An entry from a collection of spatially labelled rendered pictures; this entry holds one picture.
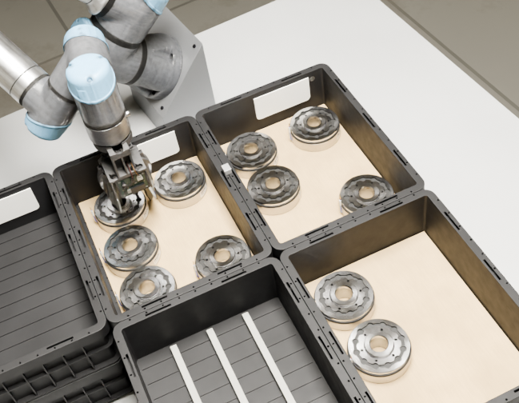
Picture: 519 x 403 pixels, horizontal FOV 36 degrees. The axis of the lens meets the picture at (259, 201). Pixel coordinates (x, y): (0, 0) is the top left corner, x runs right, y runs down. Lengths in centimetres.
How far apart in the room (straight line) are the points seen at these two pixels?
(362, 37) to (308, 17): 17
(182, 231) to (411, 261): 44
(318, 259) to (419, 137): 54
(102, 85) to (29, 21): 240
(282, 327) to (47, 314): 43
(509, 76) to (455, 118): 120
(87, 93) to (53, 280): 40
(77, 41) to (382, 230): 63
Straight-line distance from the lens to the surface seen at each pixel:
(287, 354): 135
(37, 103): 148
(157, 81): 179
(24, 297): 154
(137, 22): 167
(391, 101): 192
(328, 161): 161
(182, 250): 151
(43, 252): 160
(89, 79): 131
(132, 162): 144
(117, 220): 155
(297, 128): 164
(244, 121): 166
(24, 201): 161
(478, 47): 318
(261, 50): 209
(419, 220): 146
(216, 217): 154
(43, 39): 357
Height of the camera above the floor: 201
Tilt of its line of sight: 49 degrees down
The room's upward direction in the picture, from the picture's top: 11 degrees counter-clockwise
